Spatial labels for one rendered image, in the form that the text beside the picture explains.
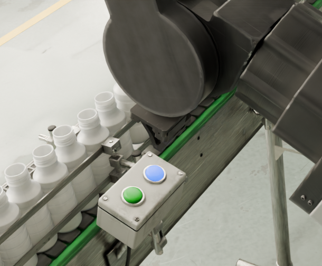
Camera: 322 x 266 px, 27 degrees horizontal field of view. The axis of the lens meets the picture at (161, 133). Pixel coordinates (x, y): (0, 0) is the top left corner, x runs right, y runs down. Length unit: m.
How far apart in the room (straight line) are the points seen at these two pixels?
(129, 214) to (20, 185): 0.19
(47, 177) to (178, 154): 0.34
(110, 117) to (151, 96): 0.80
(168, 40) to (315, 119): 0.10
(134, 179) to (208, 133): 0.40
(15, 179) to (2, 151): 2.27
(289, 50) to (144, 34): 0.09
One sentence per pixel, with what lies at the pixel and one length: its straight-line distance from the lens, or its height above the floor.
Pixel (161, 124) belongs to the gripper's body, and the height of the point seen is 1.26.
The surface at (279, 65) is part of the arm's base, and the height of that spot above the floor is 1.58.
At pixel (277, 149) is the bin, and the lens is 1.76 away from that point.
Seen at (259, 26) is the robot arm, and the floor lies 1.60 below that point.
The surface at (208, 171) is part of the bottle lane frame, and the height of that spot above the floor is 0.86.
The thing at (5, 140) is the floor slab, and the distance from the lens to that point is 3.43.
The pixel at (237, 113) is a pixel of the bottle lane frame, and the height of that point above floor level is 0.93.
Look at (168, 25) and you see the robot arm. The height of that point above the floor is 1.61.
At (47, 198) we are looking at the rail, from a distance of 1.11.
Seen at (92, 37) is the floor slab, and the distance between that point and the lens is 4.22.
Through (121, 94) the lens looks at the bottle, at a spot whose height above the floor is 1.16.
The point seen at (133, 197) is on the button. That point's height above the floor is 1.12.
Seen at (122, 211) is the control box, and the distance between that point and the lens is 1.04.
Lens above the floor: 1.77
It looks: 34 degrees down
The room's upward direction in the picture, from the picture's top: 11 degrees counter-clockwise
